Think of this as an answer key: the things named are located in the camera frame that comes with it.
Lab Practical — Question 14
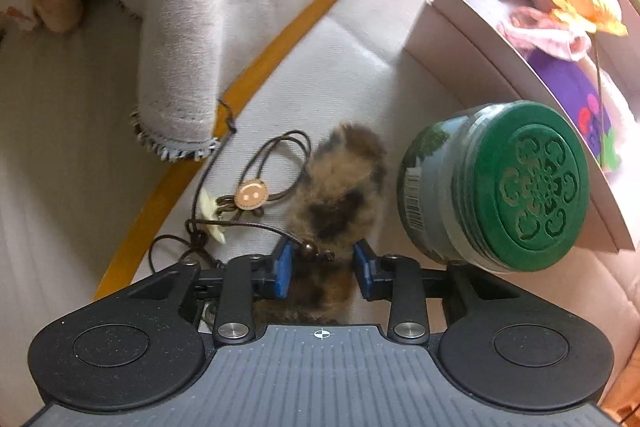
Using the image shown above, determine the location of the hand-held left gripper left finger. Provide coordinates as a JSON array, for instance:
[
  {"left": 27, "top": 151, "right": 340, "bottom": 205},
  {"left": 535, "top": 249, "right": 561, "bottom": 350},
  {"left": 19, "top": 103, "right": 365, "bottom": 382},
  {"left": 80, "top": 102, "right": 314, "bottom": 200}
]
[{"left": 127, "top": 241, "right": 294, "bottom": 342}]

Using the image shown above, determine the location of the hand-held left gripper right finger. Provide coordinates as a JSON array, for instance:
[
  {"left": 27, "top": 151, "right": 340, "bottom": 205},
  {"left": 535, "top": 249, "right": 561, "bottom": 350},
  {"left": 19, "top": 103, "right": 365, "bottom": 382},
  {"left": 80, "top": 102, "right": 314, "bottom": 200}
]
[{"left": 352, "top": 243, "right": 507, "bottom": 342}]

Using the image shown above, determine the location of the brown fluffy toy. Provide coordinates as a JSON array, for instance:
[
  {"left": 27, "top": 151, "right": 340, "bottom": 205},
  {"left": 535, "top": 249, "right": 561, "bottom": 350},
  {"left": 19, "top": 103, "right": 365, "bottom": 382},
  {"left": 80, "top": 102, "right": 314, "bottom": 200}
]
[{"left": 254, "top": 122, "right": 390, "bottom": 326}]

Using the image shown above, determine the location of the pink cardboard box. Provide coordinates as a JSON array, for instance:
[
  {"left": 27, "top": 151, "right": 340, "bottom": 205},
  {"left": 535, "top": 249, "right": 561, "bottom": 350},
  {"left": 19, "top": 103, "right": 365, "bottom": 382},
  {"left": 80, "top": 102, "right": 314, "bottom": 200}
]
[{"left": 403, "top": 0, "right": 640, "bottom": 254}]

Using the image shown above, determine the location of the purple plush toy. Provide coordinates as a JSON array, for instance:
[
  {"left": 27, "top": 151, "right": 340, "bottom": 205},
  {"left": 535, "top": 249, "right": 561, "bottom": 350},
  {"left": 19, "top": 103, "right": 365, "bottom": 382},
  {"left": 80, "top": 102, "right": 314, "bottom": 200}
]
[{"left": 526, "top": 49, "right": 624, "bottom": 171}]

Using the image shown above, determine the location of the green lidded jar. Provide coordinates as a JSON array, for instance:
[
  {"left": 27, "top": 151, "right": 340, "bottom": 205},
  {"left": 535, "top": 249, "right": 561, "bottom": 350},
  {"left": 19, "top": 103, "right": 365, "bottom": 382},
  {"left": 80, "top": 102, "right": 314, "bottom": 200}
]
[{"left": 396, "top": 100, "right": 591, "bottom": 273}]

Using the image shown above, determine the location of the white table with orange rim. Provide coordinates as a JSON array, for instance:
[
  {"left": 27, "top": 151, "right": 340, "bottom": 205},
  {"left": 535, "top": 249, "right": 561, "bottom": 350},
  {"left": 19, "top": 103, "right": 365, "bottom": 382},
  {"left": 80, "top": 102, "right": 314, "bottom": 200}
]
[{"left": 94, "top": 0, "right": 640, "bottom": 414}]

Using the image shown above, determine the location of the grey sofa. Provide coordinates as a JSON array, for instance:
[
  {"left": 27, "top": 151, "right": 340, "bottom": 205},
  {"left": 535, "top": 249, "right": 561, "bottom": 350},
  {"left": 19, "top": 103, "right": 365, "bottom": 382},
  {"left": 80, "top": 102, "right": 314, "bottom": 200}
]
[{"left": 0, "top": 0, "right": 217, "bottom": 410}]

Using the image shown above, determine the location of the grey fringed throw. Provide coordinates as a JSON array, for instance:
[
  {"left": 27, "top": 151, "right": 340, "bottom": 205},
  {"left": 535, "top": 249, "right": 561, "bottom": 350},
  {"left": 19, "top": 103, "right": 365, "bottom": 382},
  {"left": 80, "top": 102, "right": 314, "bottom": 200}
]
[{"left": 50, "top": 0, "right": 427, "bottom": 164}]

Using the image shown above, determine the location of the brown cord necklace wooden button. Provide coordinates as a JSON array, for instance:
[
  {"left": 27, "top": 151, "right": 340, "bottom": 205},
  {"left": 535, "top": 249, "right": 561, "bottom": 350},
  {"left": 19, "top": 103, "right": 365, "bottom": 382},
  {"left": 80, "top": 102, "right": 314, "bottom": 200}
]
[{"left": 149, "top": 99, "right": 337, "bottom": 269}]

